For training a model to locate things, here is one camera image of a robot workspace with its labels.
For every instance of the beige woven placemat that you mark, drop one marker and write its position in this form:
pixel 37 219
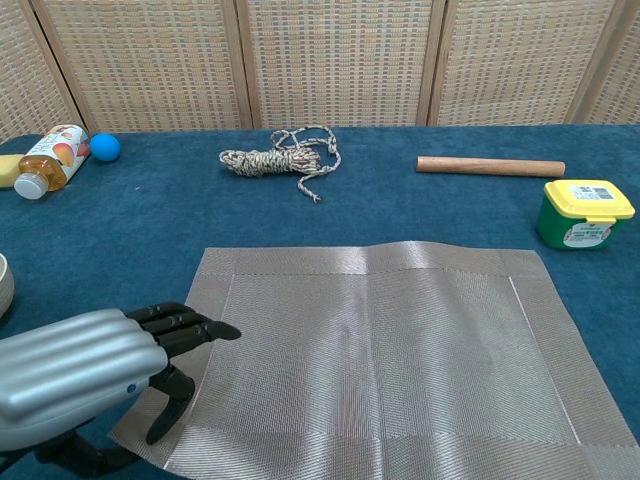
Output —
pixel 400 350

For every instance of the woven folding screen panel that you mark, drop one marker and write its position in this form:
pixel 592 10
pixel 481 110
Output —
pixel 625 75
pixel 150 60
pixel 25 75
pixel 515 60
pixel 335 60

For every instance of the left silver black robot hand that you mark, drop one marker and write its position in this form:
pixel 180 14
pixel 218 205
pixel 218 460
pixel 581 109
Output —
pixel 75 365

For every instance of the beige round bowl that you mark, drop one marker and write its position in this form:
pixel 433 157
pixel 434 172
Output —
pixel 5 290

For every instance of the juice bottle white cap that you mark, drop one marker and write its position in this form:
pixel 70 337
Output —
pixel 50 160

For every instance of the blue felt table cover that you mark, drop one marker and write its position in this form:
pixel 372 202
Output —
pixel 125 240

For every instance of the blue ball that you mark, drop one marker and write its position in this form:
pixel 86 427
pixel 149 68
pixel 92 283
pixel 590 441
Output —
pixel 105 147

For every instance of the yellow sponge block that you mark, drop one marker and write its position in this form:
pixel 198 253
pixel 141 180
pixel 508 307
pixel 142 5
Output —
pixel 7 172

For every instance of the green container yellow lid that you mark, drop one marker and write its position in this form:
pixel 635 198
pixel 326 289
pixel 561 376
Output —
pixel 575 220

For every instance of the wooden rolling pin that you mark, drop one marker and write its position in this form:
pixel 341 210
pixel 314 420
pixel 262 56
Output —
pixel 490 166

